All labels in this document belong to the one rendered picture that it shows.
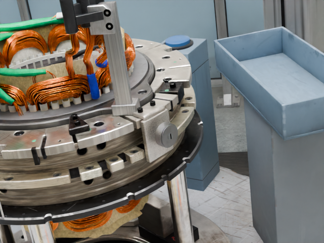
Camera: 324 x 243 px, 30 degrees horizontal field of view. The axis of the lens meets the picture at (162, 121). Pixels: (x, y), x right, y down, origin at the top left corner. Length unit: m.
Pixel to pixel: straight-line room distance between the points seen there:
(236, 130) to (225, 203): 1.90
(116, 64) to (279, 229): 0.37
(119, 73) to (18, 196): 0.17
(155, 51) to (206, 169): 0.33
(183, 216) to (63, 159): 0.22
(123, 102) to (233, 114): 2.47
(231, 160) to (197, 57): 1.69
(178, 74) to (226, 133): 2.20
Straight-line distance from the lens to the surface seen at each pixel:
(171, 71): 0.71
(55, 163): 0.61
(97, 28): 0.58
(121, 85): 0.60
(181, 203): 0.76
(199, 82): 0.98
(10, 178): 0.63
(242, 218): 0.98
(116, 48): 0.59
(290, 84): 0.82
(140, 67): 0.71
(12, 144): 0.61
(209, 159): 1.05
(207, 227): 0.93
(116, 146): 0.62
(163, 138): 0.60
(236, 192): 1.04
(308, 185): 0.83
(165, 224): 0.88
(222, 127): 2.95
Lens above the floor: 1.36
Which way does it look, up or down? 26 degrees down
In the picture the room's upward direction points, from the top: 8 degrees counter-clockwise
